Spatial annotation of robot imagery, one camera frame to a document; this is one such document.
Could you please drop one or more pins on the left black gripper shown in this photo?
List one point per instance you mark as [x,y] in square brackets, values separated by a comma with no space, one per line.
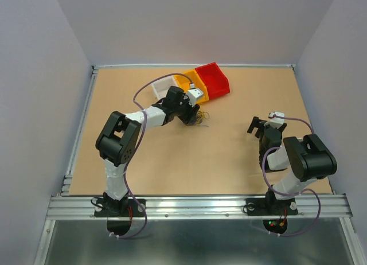
[189,115]

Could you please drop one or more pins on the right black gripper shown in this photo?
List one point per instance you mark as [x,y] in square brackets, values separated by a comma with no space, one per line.
[256,122]

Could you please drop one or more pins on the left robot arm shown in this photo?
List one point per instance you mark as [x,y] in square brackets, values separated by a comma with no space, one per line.
[120,137]

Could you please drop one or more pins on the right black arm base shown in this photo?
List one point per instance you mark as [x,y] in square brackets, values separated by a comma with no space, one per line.
[263,207]

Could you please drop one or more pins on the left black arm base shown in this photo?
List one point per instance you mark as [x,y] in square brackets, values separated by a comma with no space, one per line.
[126,207]

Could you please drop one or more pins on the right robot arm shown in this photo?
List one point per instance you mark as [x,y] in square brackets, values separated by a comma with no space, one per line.
[307,160]

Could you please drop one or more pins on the yellow plastic bin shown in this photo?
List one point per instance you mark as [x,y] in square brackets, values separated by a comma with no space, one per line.
[184,83]

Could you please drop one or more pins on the white plastic bin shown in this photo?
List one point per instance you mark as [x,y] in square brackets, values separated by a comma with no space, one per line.
[161,86]

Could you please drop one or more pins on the red plastic bin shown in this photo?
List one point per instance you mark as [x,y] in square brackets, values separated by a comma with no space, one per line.
[217,84]

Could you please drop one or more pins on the metal front plate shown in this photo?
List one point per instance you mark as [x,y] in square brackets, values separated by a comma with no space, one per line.
[197,242]

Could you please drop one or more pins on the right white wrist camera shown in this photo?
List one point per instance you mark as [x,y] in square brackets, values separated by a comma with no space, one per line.
[276,119]

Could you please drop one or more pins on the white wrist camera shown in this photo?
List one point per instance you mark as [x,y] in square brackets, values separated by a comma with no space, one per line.
[276,119]
[194,94]

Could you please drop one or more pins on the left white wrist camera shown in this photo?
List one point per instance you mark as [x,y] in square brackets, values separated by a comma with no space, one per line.
[194,94]

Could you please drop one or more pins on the aluminium back rail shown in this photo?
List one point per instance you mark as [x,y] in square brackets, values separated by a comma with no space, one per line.
[189,66]

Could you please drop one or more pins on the aluminium rail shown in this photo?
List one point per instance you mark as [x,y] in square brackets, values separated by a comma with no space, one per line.
[187,208]
[189,66]
[75,150]

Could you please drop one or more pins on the aluminium front rail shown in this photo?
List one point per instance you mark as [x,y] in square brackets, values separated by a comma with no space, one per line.
[187,208]

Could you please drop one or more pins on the aluminium left rail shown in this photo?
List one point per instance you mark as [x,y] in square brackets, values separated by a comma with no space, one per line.
[75,150]

